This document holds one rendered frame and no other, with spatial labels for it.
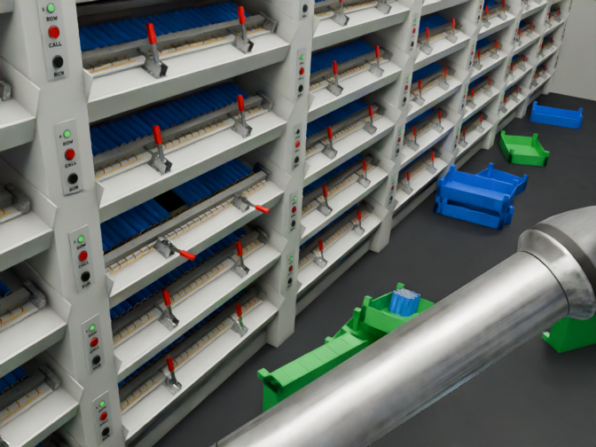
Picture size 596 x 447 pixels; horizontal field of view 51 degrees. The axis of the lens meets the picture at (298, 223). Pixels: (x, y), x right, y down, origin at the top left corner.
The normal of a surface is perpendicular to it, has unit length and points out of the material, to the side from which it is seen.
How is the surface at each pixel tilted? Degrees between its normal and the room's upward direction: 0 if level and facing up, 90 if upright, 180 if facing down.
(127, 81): 23
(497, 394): 0
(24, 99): 90
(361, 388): 35
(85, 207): 90
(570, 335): 90
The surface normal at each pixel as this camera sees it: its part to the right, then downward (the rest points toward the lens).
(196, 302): 0.37, -0.70
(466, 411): 0.05, -0.88
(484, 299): -0.25, -0.62
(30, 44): 0.84, 0.29
